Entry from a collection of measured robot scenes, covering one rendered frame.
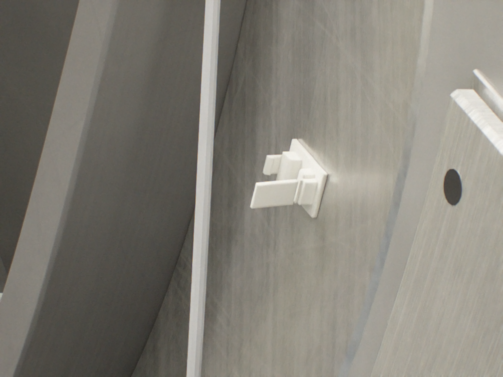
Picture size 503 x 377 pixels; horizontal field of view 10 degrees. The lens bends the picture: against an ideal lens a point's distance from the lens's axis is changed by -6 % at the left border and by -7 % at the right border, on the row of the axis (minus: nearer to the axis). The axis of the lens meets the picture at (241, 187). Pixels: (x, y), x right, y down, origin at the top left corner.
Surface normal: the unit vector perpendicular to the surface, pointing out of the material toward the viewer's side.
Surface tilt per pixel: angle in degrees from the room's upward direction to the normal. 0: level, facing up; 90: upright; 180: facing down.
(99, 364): 132
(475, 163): 90
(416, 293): 90
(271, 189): 115
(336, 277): 90
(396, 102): 90
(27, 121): 61
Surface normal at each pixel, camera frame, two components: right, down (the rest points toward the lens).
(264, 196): 0.50, 0.50
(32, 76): 0.43, -0.36
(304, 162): -0.88, 0.04
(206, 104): -0.23, 0.17
